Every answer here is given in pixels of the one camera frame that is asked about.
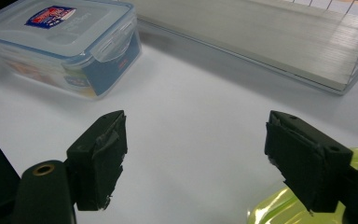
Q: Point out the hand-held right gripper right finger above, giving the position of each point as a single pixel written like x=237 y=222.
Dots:
x=304 y=165

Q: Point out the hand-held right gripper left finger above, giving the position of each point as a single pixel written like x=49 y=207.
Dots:
x=96 y=161

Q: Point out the green lidded food container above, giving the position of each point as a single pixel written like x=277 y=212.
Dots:
x=273 y=208

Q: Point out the clear lidded food container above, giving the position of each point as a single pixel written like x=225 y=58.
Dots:
x=59 y=34

